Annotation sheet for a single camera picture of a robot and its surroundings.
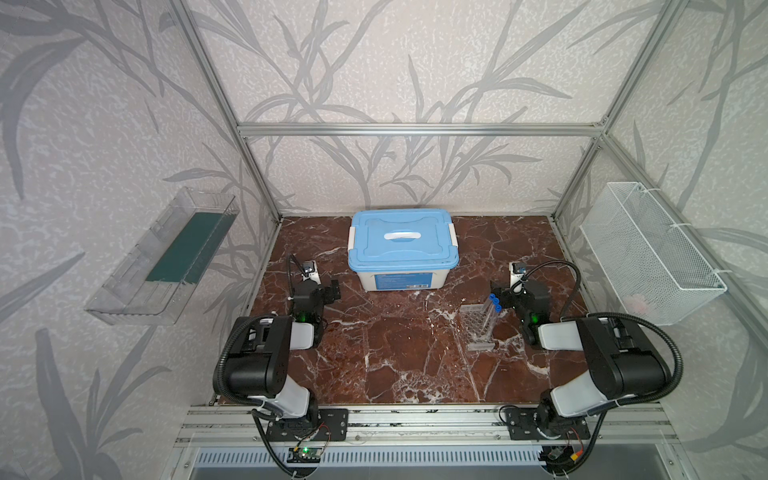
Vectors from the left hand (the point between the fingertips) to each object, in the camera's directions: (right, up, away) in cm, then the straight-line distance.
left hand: (321, 268), depth 94 cm
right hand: (+60, -1, +1) cm, 60 cm away
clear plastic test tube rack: (+49, -18, -5) cm, 52 cm away
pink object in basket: (+84, -7, -22) cm, 87 cm away
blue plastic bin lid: (+26, +9, -3) cm, 28 cm away
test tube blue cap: (+51, -8, -16) cm, 54 cm away
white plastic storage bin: (+18, -4, -1) cm, 19 cm away
